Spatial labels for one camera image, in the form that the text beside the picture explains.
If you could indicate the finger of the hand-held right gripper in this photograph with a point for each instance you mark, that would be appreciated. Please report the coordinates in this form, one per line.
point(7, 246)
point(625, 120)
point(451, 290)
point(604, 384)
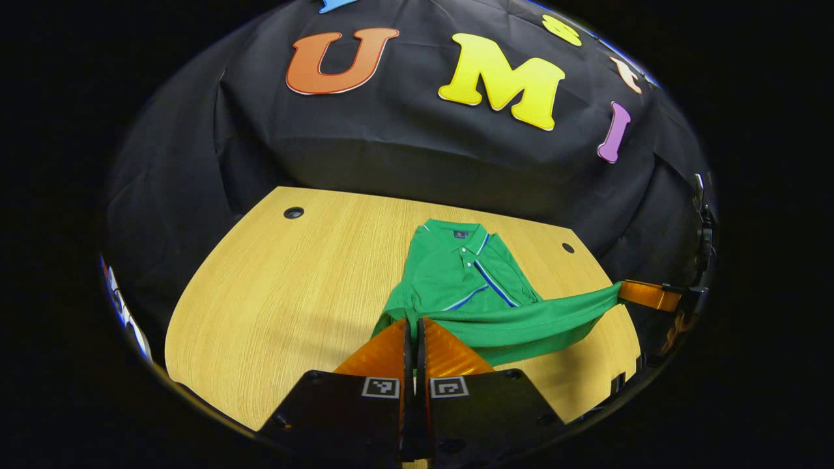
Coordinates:
point(645, 294)

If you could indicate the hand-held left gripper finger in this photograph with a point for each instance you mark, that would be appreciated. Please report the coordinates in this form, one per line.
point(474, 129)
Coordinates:
point(408, 365)
point(422, 365)

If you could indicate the green T-shirt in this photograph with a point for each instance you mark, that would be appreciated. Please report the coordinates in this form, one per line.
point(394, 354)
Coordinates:
point(469, 273)

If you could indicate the black clamp stand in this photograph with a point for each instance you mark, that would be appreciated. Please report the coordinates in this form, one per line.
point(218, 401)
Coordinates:
point(705, 234)

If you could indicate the black backdrop cloth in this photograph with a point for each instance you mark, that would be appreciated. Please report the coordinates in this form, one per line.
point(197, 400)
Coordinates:
point(391, 143)

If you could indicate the white patterned object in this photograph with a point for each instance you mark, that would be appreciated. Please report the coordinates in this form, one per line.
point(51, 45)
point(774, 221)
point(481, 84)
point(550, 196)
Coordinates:
point(130, 326)

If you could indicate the black table edge bracket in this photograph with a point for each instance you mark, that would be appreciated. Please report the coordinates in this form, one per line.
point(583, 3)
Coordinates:
point(619, 382)

